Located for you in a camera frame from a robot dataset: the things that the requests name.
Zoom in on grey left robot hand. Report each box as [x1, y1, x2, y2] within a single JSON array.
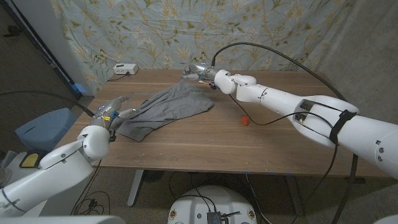
[[92, 95, 137, 126]]

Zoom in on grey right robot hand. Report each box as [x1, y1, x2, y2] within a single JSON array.
[[182, 63, 219, 82]]

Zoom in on grey shorts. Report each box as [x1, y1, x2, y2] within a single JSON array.
[[110, 79, 216, 142]]

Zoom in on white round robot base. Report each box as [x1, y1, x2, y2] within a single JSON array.
[[167, 185, 258, 224]]

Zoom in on small blue box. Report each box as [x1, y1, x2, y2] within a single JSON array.
[[74, 83, 91, 96]]

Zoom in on white power strip box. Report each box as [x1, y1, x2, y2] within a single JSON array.
[[113, 63, 139, 76]]

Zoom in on floral print backdrop cloth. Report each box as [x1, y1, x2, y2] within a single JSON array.
[[49, 0, 355, 96]]

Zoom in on black round fan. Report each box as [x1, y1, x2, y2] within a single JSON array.
[[142, 170, 165, 184]]

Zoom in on white table leg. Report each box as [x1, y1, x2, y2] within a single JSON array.
[[127, 169, 146, 208]]

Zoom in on yellow and black pedal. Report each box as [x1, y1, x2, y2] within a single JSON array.
[[19, 149, 47, 169]]

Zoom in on perforated partition panel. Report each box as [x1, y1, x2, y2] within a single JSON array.
[[0, 0, 83, 150]]

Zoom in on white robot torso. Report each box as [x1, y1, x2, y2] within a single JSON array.
[[0, 215, 127, 224]]

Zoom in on grey electronics module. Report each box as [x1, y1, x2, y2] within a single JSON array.
[[206, 211, 229, 224]]

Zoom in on grey table leg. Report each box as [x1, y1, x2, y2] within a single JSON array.
[[285, 174, 305, 217]]

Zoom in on black power strip cable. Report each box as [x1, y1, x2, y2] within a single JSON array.
[[107, 73, 130, 83]]

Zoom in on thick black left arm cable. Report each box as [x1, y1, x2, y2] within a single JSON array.
[[0, 90, 96, 118]]

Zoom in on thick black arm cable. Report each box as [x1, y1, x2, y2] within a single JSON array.
[[0, 90, 96, 118], [211, 42, 358, 224]]

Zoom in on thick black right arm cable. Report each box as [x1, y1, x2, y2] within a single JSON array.
[[211, 42, 358, 224]]

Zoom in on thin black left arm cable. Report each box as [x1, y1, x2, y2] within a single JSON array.
[[71, 160, 102, 215]]

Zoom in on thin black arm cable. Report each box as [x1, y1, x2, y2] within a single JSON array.
[[228, 93, 340, 224], [71, 160, 102, 215]]

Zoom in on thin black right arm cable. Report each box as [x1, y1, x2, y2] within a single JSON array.
[[228, 93, 340, 224]]

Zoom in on black floor cable bundle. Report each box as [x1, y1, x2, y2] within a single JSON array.
[[73, 190, 111, 216]]

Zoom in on black wall bracket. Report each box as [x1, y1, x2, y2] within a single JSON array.
[[2, 24, 22, 38]]

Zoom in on black base cable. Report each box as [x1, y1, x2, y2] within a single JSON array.
[[177, 186, 218, 213]]

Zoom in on black strap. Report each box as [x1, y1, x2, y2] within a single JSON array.
[[329, 109, 358, 146]]

